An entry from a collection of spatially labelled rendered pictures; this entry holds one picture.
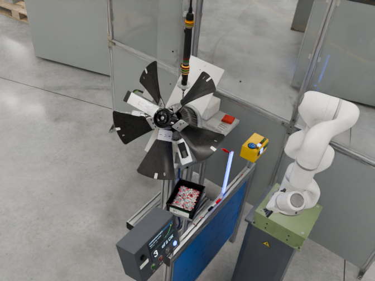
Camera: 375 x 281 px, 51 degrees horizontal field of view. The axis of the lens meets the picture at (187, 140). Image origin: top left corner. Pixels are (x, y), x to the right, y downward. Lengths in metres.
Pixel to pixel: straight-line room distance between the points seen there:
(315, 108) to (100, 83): 3.49
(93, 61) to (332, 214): 3.12
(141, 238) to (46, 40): 3.71
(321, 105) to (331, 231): 1.76
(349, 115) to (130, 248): 0.99
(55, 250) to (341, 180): 2.12
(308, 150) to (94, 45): 3.52
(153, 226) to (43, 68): 3.69
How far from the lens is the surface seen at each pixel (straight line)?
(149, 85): 2.44
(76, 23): 4.70
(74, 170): 3.71
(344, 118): 1.58
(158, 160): 2.31
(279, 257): 2.32
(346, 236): 3.20
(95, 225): 3.29
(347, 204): 3.00
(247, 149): 2.39
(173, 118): 2.27
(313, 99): 1.60
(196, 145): 2.20
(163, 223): 1.72
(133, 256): 1.65
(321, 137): 1.53
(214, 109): 2.90
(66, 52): 4.98
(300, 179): 1.65
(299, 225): 2.13
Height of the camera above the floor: 2.64
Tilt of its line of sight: 41 degrees down
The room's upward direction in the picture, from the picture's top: 6 degrees clockwise
